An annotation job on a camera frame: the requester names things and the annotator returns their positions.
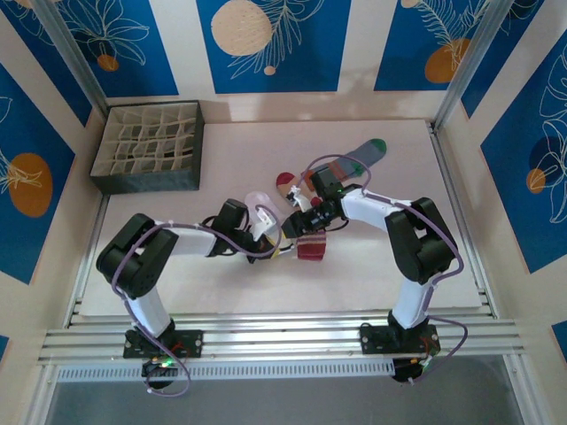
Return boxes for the maroon and beige sock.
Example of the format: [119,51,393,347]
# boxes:
[275,171,330,266]

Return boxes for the grey blue sock orange cuff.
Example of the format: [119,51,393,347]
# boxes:
[302,138,389,182]

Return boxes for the dark grey divided organizer box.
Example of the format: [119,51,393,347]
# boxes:
[89,100,206,196]

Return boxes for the long aluminium mounting rail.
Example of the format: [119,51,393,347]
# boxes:
[37,312,526,367]

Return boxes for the white slotted cable duct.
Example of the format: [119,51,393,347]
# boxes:
[56,358,396,384]

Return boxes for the aluminium table side rail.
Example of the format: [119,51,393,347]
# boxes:
[64,194,112,328]
[428,122,498,318]

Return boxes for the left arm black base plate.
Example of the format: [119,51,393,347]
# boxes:
[122,329,205,359]

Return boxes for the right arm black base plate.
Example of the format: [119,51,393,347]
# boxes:
[359,324,440,357]

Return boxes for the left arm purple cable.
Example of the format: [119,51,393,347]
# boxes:
[111,204,284,398]

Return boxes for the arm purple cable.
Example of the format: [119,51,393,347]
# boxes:
[111,204,284,398]
[295,153,470,386]

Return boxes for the aluminium frame post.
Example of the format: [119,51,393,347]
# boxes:
[33,0,111,115]
[433,0,510,134]

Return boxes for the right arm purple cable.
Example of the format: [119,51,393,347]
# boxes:
[295,153,470,386]

